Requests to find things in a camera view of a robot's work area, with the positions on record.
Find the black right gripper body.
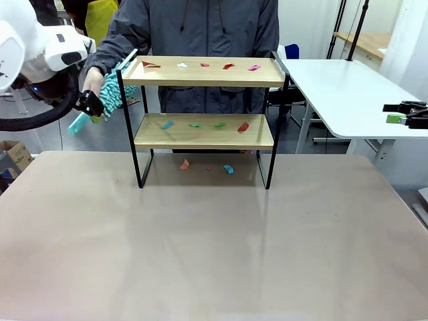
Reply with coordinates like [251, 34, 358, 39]
[408, 107, 428, 130]

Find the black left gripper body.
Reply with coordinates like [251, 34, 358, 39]
[13, 72, 73, 105]

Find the teal chenille duster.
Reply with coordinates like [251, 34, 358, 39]
[68, 56, 140, 136]

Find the person's right forearm gray sleeve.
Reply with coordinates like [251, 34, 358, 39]
[84, 33, 151, 76]

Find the two-tier wood metal shelf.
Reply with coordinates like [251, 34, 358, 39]
[116, 49, 290, 190]

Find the person's right hand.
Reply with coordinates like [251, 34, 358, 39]
[82, 66, 107, 98]

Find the white side table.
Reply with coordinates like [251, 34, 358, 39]
[272, 49, 428, 168]

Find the cardboard box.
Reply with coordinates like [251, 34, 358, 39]
[0, 140, 33, 178]

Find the wooden background desk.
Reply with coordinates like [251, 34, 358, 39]
[333, 31, 393, 62]

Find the person in yellow apron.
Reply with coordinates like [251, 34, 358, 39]
[62, 0, 120, 47]

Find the white table base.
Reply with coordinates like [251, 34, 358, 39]
[411, 187, 428, 231]

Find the thick black stand pole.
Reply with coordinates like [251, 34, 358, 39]
[346, 0, 370, 62]

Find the thin black tripod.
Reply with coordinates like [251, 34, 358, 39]
[327, 0, 348, 58]

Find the blue chair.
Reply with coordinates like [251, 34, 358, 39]
[284, 43, 300, 61]

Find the person in gray jacket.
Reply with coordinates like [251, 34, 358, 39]
[106, 0, 280, 154]

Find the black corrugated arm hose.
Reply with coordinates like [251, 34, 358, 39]
[0, 72, 83, 132]

